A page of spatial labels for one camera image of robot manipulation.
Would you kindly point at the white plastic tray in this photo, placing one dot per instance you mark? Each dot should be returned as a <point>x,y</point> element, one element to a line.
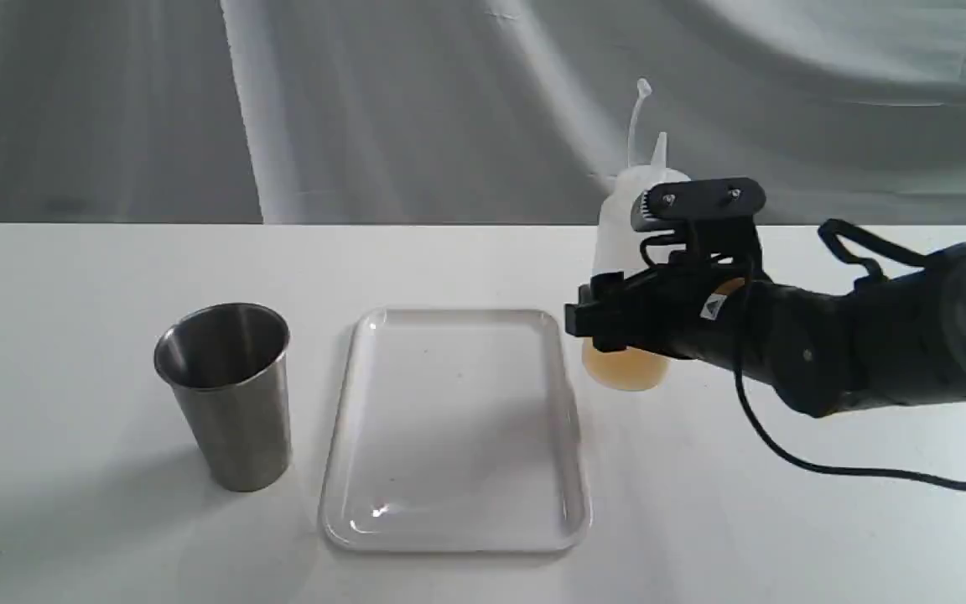
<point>457,432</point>

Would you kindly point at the stainless steel cup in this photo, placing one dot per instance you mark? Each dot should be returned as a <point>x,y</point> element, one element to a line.
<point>226,367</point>

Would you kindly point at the grey fabric backdrop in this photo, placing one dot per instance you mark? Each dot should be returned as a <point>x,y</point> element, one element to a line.
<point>474,111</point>

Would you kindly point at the translucent squeeze bottle amber liquid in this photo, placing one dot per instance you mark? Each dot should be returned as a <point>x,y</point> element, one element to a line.
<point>617,249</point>

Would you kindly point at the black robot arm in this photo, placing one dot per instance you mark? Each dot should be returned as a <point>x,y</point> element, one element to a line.
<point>888,342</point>

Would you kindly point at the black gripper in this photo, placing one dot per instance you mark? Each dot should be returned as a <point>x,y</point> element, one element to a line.
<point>677,312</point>

